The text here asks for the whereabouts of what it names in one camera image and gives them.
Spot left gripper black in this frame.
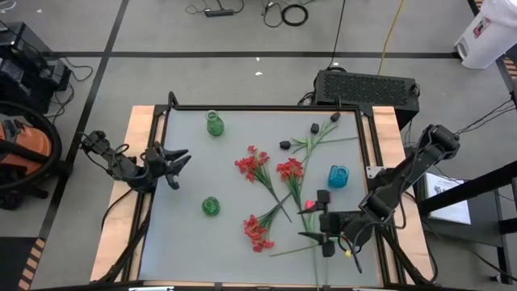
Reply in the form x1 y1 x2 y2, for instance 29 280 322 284
143 140 192 192

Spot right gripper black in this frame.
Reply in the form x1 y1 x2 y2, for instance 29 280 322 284
297 188 345 259

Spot red small-blossom flower bunch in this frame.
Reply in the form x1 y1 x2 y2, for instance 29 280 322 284
234 145 293 224
242 192 292 254
275 157 315 234

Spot tall green glass vase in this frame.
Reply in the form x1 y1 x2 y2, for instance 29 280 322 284
205 109 225 137

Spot blue glass vase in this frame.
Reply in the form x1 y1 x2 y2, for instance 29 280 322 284
327 164 351 190

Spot round green glass vase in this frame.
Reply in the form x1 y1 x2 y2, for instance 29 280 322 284
201 196 221 217

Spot white paper booklet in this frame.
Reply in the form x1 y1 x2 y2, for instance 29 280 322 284
423 171 473 226

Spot black computer case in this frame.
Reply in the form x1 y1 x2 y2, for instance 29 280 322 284
313 69 421 129

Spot black power strip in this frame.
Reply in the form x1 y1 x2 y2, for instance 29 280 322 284
204 7 235 19

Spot orange vacuum cleaner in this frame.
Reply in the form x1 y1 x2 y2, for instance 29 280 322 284
0 99 69 211

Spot black side table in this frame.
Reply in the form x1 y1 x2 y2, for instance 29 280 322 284
415 159 517 284

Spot black electronics boxes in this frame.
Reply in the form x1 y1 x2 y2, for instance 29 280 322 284
0 20 73 116

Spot white bin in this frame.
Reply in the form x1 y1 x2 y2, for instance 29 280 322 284
454 0 517 70

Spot black aluminium table frame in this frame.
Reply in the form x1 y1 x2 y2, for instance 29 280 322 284
96 91 439 291

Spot black floor cable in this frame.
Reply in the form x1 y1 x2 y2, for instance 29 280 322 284
44 56 95 122

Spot coiled black cable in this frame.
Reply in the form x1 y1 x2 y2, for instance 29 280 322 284
280 3 310 27

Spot black hanging cable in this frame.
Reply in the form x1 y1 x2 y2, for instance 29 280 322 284
326 0 347 70

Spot black cable bundle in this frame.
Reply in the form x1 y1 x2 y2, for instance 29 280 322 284
454 99 517 137

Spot yellow hanging cable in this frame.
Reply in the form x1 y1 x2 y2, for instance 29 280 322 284
377 0 406 77

